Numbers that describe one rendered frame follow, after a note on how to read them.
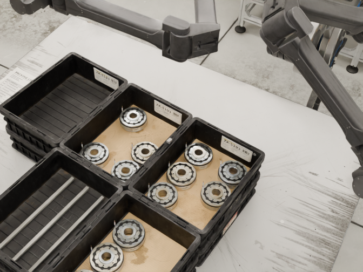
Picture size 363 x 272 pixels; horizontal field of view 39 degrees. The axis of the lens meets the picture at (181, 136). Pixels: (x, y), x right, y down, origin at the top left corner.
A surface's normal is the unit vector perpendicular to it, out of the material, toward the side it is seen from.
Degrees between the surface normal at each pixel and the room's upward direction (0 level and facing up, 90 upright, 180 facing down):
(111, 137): 0
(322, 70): 39
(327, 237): 0
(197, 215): 0
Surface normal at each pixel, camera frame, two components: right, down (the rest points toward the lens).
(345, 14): 0.58, -0.22
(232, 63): 0.04, -0.65
